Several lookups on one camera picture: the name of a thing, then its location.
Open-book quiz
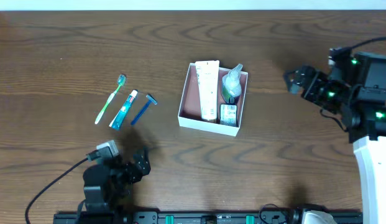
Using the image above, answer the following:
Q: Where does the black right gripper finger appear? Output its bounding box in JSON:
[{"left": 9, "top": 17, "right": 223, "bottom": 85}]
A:
[
  {"left": 283, "top": 70, "right": 301, "bottom": 95},
  {"left": 295, "top": 65, "right": 316, "bottom": 78}
]

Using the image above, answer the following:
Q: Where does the white cream tube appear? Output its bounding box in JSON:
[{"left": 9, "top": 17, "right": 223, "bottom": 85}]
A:
[{"left": 195, "top": 60, "right": 219, "bottom": 123}]

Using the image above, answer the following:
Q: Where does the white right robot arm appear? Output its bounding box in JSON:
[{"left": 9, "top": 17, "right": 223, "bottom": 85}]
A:
[{"left": 283, "top": 47, "right": 386, "bottom": 223}]

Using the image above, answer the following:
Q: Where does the blue disposable razor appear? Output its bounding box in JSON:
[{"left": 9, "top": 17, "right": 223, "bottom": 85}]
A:
[{"left": 131, "top": 94, "right": 158, "bottom": 126}]

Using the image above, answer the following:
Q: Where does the green white toothbrush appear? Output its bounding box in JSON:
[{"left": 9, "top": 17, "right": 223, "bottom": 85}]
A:
[{"left": 94, "top": 74, "right": 127, "bottom": 124}]

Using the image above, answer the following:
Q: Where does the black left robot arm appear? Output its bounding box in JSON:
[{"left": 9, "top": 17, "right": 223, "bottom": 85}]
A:
[{"left": 76, "top": 151, "right": 151, "bottom": 224}]

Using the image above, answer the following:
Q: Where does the clear pump bottle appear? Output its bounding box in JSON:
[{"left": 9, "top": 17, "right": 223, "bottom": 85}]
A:
[{"left": 221, "top": 63, "right": 243, "bottom": 105}]

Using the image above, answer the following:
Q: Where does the teal toothpaste tube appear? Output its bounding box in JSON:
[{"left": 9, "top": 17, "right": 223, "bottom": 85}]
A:
[{"left": 109, "top": 90, "right": 138, "bottom": 130}]

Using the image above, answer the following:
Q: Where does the black mounting rail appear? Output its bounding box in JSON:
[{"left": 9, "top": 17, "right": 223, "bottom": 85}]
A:
[{"left": 52, "top": 210, "right": 363, "bottom": 224}]

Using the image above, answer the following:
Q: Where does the green soap box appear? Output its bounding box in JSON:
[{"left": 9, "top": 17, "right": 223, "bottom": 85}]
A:
[{"left": 220, "top": 104, "right": 237, "bottom": 127}]

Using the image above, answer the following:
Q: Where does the white cardboard box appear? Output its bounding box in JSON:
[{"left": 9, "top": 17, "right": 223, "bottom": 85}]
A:
[{"left": 178, "top": 63, "right": 249, "bottom": 137}]

